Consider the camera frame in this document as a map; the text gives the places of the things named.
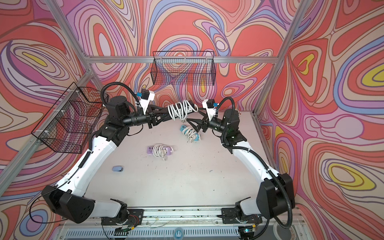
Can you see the small blue object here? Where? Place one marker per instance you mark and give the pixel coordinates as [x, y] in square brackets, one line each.
[117, 169]

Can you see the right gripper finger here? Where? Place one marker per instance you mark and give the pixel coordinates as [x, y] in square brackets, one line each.
[195, 123]
[204, 114]

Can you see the black wire basket back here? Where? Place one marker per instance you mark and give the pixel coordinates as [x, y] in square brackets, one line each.
[183, 68]

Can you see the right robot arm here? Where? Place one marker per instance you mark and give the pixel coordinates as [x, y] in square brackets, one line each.
[275, 197]

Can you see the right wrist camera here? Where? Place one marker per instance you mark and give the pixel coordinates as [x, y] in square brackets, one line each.
[211, 108]

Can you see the purple power strip with cord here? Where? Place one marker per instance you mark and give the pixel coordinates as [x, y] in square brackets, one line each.
[160, 151]

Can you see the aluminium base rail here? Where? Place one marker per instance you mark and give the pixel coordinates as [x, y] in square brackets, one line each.
[184, 223]

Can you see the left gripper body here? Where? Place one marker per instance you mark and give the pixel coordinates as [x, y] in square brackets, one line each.
[149, 120]

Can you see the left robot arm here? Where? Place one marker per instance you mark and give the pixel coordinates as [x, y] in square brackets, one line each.
[126, 109]

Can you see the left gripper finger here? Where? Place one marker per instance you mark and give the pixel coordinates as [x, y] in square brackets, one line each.
[160, 118]
[157, 109]

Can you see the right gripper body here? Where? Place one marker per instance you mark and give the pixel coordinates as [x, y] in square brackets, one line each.
[215, 124]

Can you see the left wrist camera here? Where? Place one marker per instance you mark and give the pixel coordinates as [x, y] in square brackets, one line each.
[145, 97]

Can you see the black wire basket left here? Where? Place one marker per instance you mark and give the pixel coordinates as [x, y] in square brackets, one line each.
[73, 122]

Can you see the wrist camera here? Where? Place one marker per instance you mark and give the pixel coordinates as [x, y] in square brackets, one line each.
[211, 108]
[145, 97]

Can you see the blue power strip with cord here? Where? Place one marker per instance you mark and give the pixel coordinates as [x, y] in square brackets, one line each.
[191, 134]

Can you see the black wire basket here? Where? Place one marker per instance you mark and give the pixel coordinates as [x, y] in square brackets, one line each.
[73, 122]
[183, 68]

